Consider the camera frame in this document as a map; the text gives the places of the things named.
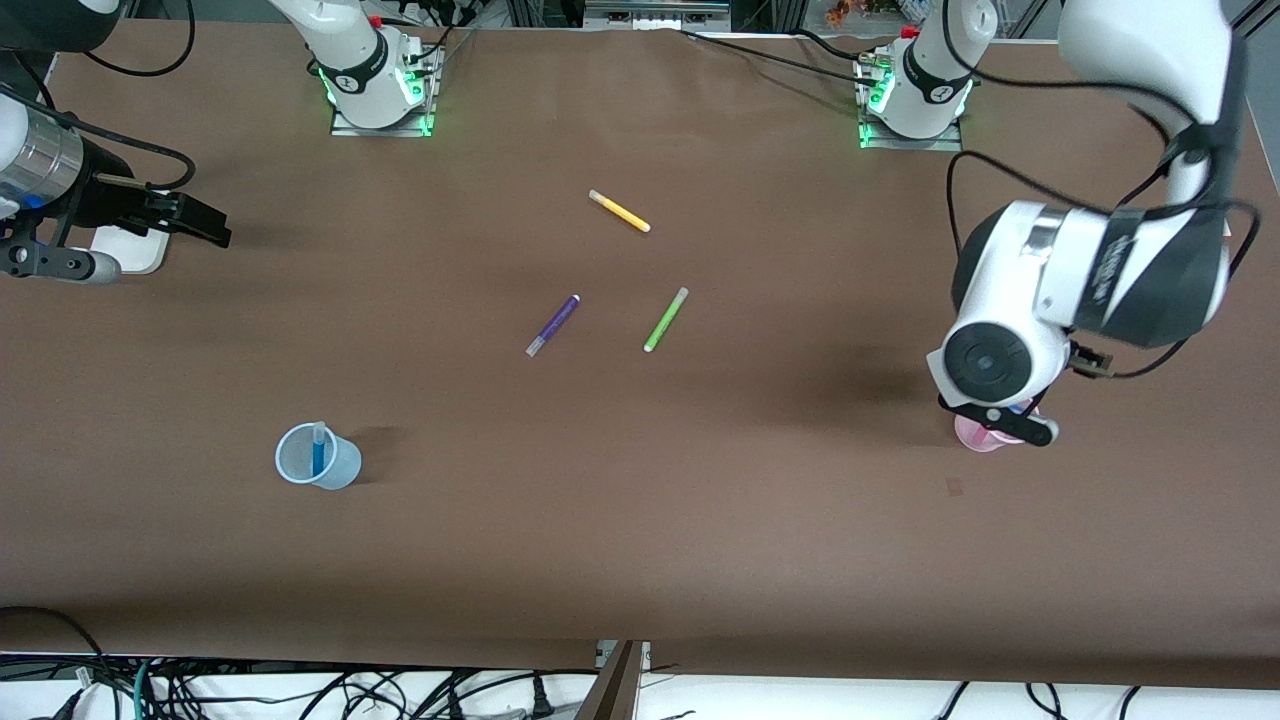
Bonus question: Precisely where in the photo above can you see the purple marker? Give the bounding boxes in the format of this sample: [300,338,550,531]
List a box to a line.
[525,293,582,359]

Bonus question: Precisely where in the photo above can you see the white desk lamp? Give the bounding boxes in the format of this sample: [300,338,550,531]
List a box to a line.
[92,224,173,277]

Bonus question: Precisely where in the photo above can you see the translucent blue plastic cup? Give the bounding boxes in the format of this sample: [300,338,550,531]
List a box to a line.
[275,421,364,491]

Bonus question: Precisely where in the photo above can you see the black cable across table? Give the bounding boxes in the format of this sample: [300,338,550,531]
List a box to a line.
[678,27,883,83]

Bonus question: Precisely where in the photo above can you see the yellow marker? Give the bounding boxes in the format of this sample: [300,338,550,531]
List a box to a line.
[588,189,652,234]

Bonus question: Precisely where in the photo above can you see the brown table leg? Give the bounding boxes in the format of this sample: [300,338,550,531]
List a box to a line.
[574,640,651,720]

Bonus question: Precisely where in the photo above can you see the green marker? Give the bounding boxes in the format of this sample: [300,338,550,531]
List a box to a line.
[642,286,691,354]

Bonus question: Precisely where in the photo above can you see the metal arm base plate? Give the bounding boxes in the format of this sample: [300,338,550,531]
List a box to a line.
[328,42,441,139]
[856,50,965,153]

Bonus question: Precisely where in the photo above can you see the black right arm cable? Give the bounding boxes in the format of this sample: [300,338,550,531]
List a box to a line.
[0,82,198,193]

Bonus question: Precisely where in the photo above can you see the translucent pink plastic cup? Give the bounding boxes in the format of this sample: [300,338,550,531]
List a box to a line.
[953,403,1042,454]

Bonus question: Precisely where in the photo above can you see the aluminium frame profile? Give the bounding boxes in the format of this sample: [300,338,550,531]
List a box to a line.
[1232,0,1280,61]

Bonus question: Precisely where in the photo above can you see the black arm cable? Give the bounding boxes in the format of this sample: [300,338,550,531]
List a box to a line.
[0,82,198,193]
[943,0,1263,383]

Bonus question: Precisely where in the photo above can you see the thick black floor cable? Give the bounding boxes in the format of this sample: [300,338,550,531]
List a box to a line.
[0,604,113,720]

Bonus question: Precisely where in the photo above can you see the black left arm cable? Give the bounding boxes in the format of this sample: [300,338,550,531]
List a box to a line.
[943,0,1263,383]

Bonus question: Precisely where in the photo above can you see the black power plug cable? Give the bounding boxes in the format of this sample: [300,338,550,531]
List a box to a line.
[440,668,558,720]

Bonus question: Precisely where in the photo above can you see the black looping cable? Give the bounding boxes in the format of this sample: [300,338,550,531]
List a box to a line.
[82,0,197,79]

